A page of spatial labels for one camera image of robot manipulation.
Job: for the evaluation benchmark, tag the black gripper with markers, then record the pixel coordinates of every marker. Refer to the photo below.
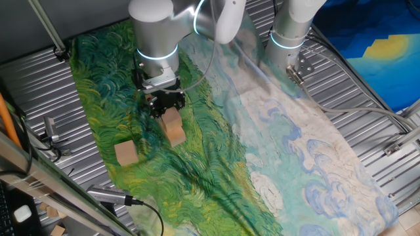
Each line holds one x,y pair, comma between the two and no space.
167,98

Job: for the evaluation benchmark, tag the large wooden cube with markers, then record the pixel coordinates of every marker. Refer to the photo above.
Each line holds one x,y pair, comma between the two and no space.
171,118
177,137
163,126
126,152

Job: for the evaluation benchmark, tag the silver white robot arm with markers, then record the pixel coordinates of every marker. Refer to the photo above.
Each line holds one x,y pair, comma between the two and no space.
154,32

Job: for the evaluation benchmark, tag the small wooden cube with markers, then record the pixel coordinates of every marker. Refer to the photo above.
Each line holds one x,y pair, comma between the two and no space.
149,97
42,206
58,230
52,211
62,214

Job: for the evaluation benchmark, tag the painted landscape cloth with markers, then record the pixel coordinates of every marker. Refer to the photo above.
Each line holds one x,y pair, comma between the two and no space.
279,147

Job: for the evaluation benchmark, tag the slanted metal pole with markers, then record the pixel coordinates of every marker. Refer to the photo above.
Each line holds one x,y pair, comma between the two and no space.
46,26

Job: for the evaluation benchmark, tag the orange pipe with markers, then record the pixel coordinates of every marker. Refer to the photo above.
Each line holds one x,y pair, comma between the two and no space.
6,121

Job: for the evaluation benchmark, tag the white earbud case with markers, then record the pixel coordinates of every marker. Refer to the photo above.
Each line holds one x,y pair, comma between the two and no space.
22,213

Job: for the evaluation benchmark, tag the black keyboard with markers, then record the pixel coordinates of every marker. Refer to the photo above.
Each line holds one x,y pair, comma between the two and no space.
4,216

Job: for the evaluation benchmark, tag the blue and yellow cloth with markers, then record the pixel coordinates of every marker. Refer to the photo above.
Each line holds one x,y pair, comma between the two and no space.
377,65

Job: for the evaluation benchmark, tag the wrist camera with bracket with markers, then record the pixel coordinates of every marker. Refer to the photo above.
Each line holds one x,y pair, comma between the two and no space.
159,82

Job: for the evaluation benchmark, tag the ribbed silver camera on stand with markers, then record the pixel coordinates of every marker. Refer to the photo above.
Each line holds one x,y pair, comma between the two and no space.
105,195

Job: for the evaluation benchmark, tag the aluminium frame beam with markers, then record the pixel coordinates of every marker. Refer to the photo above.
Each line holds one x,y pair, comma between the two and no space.
49,183

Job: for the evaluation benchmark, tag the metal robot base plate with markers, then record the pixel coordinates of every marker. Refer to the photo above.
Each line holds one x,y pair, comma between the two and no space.
305,67

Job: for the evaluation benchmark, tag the metal corner bracket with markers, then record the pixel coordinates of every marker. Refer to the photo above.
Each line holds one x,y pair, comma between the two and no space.
392,149

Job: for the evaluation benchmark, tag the aluminium frame rail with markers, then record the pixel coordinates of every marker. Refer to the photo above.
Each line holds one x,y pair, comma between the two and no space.
413,109
411,136

